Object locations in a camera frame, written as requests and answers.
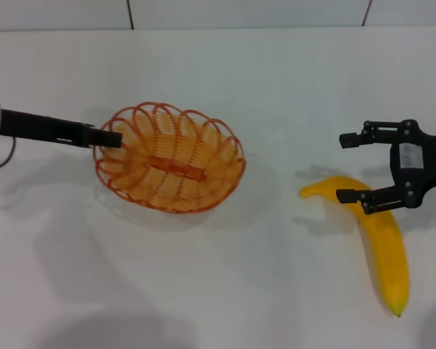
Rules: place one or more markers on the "yellow banana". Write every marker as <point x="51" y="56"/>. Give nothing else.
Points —
<point x="388" y="261"/>

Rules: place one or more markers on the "orange woven oval basket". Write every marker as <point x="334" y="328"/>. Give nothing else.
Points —
<point x="174" y="169"/>

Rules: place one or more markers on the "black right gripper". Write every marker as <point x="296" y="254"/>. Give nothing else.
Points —
<point x="432" y="156"/>

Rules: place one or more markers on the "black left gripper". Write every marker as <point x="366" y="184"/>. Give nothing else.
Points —
<point x="36" y="127"/>

